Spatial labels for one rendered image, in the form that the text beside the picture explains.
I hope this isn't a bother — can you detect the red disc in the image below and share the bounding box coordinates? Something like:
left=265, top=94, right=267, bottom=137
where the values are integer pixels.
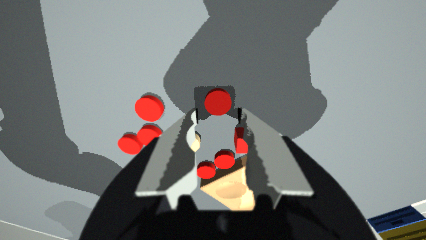
left=197, top=162, right=215, bottom=178
left=214, top=150, right=234, bottom=169
left=205, top=88, right=232, bottom=116
left=135, top=95, right=164, bottom=121
left=118, top=134, right=143, bottom=154
left=137, top=125, right=162, bottom=145

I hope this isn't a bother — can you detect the tan tray with round pockets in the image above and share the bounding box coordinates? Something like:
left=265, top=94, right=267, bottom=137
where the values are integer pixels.
left=200, top=156, right=254, bottom=210

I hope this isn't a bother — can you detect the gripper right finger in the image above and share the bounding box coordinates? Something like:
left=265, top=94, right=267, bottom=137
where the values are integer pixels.
left=238, top=107, right=377, bottom=240

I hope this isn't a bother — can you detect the red cube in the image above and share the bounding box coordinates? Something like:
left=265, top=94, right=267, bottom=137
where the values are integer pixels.
left=234, top=127, right=247, bottom=153

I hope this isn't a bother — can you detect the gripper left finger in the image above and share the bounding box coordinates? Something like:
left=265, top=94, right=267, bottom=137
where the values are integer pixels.
left=79, top=108, right=198, bottom=240

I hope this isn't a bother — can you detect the cream disc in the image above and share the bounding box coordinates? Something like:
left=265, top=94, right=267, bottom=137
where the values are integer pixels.
left=191, top=133, right=200, bottom=152

